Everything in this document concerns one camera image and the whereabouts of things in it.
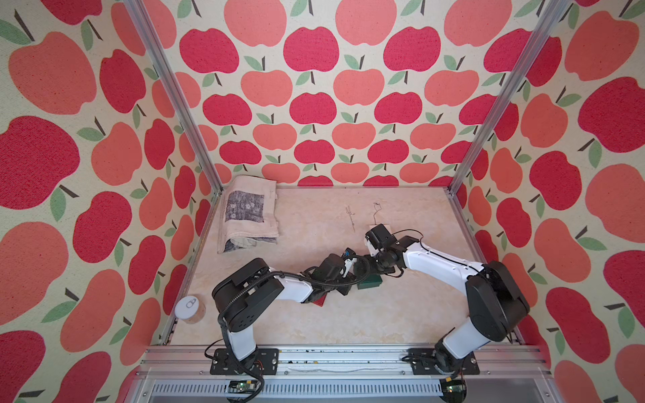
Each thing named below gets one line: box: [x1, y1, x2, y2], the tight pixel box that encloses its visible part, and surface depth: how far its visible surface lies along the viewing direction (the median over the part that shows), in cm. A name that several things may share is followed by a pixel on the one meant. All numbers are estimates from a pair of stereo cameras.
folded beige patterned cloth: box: [217, 174, 280, 255], surface depth 107 cm
